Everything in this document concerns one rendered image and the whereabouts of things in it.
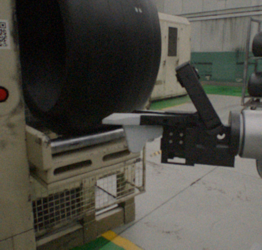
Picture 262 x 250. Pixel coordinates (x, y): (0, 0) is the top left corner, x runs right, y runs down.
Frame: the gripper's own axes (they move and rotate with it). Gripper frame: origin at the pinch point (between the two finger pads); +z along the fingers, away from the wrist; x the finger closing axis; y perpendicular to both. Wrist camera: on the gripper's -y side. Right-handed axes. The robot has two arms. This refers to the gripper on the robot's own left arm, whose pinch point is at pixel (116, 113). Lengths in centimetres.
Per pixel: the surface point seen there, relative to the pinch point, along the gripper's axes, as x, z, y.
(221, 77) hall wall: 1201, -76, -92
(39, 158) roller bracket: 21.1, 28.6, 15.2
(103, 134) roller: 40.2, 17.0, 9.9
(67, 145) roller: 29.3, 24.5, 12.5
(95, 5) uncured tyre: 20.8, 12.8, -25.2
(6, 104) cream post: 20.7, 38.9, 0.4
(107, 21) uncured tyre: 22.1, 10.2, -21.8
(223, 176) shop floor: 243, -37, 74
